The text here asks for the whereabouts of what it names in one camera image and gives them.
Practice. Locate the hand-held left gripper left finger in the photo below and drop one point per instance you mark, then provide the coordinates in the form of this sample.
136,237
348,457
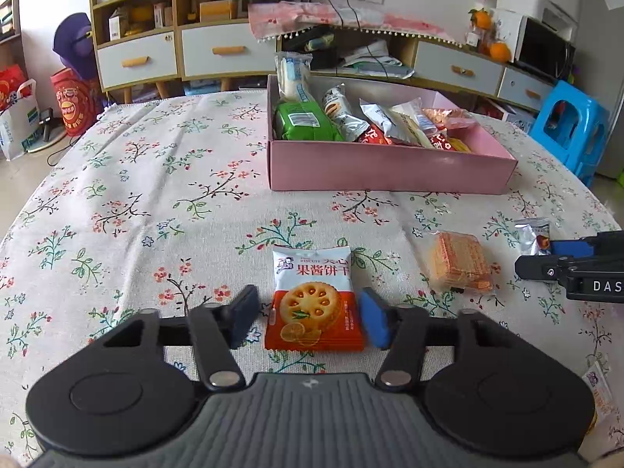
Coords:
246,314

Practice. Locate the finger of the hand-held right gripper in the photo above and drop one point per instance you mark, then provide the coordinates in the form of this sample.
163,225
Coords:
541,267
573,247

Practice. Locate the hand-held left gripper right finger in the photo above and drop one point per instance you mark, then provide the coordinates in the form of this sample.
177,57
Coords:
375,319

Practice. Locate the small silver snack packet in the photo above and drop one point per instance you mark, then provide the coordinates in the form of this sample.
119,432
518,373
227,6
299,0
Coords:
529,234

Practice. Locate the orange white biscuit packet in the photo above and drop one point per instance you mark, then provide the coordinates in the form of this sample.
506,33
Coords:
312,297

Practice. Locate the clear wafer packet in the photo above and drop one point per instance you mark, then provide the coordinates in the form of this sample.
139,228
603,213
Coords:
458,261

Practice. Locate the pink cardboard box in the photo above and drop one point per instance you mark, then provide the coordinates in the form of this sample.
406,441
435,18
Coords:
390,165

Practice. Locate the red snack packet white lettering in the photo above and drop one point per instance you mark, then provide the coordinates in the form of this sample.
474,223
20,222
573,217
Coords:
375,137
438,142

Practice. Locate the orange snack packet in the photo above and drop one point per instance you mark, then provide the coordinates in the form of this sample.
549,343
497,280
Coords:
446,118

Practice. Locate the pale yellow snack packet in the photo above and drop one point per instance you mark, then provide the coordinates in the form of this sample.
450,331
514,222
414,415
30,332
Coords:
412,126

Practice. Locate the green snack packet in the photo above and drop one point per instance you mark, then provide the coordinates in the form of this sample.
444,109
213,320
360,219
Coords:
304,124

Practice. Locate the brown silver snack packet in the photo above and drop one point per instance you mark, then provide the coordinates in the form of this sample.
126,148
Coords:
341,112

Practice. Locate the white bun packet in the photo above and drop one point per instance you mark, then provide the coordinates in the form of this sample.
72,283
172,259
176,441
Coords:
292,78

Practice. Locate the white yellow snack packet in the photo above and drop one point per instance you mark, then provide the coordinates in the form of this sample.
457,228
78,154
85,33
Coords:
597,390

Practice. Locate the blue plastic stool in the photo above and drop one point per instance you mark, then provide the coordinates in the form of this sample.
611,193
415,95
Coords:
570,122

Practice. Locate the white refrigerator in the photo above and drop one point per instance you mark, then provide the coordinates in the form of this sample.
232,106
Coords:
604,68

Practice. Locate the black microwave oven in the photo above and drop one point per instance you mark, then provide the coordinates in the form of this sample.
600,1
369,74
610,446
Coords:
541,46

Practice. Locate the orange fruit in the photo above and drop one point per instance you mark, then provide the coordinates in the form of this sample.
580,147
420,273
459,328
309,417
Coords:
499,51
482,19

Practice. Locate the wide white cabinet drawer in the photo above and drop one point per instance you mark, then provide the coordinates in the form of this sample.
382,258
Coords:
226,51

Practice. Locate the red gift bag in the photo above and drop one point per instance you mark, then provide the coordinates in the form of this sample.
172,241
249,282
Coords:
73,102

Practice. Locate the small white cabinet drawer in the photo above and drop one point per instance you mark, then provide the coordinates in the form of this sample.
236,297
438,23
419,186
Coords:
136,61

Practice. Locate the black bag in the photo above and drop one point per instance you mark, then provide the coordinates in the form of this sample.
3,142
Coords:
312,44

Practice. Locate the white shopping bag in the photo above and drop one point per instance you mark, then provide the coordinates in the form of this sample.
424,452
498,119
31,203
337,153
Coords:
17,126

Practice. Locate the pink cloth cover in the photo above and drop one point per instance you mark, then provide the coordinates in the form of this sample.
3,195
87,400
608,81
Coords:
302,17

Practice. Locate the small wooden box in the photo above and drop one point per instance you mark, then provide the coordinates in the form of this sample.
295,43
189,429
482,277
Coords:
217,9

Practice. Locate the wooden cabinet with shelves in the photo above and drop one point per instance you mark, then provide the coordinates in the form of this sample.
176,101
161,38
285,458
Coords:
177,14

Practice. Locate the purple hat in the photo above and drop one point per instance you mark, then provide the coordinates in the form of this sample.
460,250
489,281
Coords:
73,44

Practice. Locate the red paper bag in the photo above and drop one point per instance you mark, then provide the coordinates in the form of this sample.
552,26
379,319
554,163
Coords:
9,87

